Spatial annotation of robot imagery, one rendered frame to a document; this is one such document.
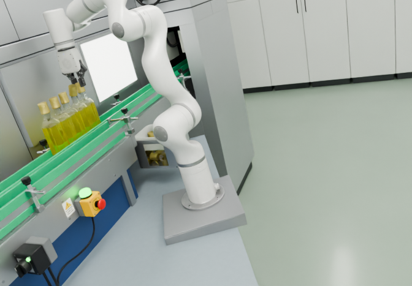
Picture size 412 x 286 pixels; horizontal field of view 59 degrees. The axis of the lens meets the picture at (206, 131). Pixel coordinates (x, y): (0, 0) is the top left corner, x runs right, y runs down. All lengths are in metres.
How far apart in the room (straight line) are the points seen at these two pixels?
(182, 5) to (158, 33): 1.01
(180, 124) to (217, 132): 1.22
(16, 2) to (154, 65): 0.72
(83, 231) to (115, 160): 0.33
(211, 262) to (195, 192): 0.31
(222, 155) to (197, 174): 1.17
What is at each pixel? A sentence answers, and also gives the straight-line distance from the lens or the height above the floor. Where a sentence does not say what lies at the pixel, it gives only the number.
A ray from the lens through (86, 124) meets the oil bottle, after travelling 1.70.
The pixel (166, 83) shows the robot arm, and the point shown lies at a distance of 1.36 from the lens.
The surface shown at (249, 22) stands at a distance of 5.13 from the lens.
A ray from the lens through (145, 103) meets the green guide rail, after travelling 2.08.
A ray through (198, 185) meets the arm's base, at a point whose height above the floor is 0.89.
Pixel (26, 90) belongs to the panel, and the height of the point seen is 1.37.
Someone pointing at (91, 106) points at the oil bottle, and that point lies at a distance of 1.74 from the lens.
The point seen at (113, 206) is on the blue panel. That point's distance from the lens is 1.68.
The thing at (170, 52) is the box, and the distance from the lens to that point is 2.67.
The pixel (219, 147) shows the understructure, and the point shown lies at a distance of 2.60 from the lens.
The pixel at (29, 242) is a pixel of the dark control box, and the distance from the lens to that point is 1.32.
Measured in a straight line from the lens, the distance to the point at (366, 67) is 5.11.
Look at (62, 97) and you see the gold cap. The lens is 1.64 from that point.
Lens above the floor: 1.63
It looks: 22 degrees down
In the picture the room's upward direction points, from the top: 13 degrees counter-clockwise
